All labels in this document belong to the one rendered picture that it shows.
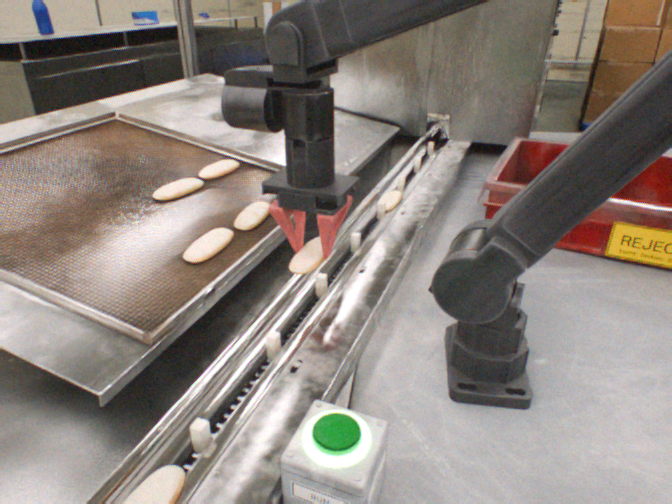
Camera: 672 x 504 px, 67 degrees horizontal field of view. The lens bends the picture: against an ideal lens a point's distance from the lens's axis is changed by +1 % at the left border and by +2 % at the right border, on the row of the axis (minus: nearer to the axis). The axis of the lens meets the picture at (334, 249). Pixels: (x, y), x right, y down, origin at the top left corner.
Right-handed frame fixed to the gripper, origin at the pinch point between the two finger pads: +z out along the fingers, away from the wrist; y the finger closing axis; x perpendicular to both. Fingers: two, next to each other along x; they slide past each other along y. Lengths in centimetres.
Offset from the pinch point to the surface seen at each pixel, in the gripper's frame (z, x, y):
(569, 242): 9.4, -34.1, -31.8
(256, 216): 2.0, -10.2, 14.2
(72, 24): 0, -312, 370
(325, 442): 2.3, 25.5, -12.4
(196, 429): 5.8, 25.5, 0.2
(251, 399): 7.8, 18.9, -1.4
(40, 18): -16, -142, 205
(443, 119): 1, -80, -1
